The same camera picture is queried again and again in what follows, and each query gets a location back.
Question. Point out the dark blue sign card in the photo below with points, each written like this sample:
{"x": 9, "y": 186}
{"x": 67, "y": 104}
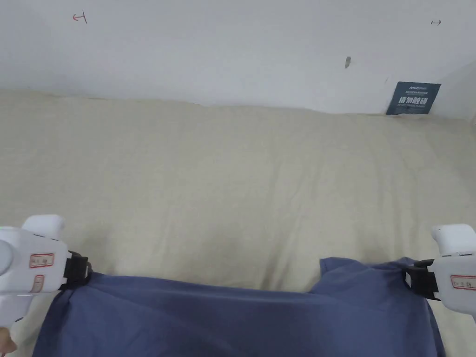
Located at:
{"x": 413, "y": 99}

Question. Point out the person's left hand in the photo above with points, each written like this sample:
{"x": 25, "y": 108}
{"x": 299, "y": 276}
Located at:
{"x": 5, "y": 340}

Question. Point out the bed with beige sheet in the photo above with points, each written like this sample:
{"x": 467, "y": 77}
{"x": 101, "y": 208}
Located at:
{"x": 223, "y": 178}

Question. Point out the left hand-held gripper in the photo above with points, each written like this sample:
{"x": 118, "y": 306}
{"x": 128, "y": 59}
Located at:
{"x": 26, "y": 256}

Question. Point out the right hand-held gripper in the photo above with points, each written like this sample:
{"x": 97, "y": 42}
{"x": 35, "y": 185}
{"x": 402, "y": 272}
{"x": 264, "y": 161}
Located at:
{"x": 455, "y": 282}

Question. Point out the dark blue shirt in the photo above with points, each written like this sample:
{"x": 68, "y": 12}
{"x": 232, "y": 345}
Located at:
{"x": 238, "y": 319}

